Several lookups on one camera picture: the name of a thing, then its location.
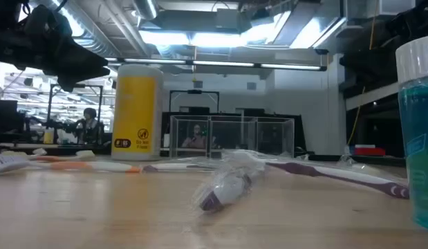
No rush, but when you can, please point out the yellow white wipes canister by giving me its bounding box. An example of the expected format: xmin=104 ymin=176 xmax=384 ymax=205
xmin=111 ymin=64 xmax=165 ymax=162

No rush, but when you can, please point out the round silver ceiling duct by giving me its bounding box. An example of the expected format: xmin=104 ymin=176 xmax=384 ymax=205
xmin=132 ymin=0 xmax=159 ymax=21

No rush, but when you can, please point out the small black gantry frame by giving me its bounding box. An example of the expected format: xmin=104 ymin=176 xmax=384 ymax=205
xmin=169 ymin=89 xmax=221 ymax=113

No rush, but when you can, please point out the clear acrylic organizer box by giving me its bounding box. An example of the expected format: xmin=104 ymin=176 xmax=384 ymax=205
xmin=169 ymin=115 xmax=295 ymax=159

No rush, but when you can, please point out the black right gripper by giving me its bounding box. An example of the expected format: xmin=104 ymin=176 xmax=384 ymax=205
xmin=339 ymin=1 xmax=428 ymax=84

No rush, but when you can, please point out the white ceiling air unit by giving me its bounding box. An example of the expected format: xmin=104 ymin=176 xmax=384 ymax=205
xmin=344 ymin=0 xmax=417 ymax=20

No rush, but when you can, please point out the red flat box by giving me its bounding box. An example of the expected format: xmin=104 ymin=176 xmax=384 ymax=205
xmin=353 ymin=147 xmax=387 ymax=157

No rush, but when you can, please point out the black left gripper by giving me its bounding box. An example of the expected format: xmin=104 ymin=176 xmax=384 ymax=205
xmin=0 ymin=6 xmax=111 ymax=93

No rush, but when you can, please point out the distant seated person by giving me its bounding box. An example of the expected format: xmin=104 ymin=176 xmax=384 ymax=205
xmin=180 ymin=123 xmax=210 ymax=150

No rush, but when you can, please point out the yellow extension cable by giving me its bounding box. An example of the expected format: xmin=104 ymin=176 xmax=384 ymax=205
xmin=346 ymin=0 xmax=378 ymax=146

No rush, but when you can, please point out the purple white toothbrush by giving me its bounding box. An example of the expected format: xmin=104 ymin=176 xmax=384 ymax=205
xmin=192 ymin=149 xmax=268 ymax=214
xmin=0 ymin=154 xmax=30 ymax=174
xmin=263 ymin=159 xmax=411 ymax=201
xmin=140 ymin=161 xmax=218 ymax=174

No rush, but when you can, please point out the black computer monitor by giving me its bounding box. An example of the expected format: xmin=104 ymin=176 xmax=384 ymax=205
xmin=0 ymin=99 xmax=19 ymax=135

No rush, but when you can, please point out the teal mouthwash bottle white cap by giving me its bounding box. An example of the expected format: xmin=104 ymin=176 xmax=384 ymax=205
xmin=396 ymin=34 xmax=428 ymax=232

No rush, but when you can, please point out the black aluminium table frame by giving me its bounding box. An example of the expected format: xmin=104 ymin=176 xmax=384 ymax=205
xmin=0 ymin=143 xmax=407 ymax=168

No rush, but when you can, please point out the long ceiling light bar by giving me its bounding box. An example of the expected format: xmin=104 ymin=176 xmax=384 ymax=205
xmin=104 ymin=57 xmax=328 ymax=73

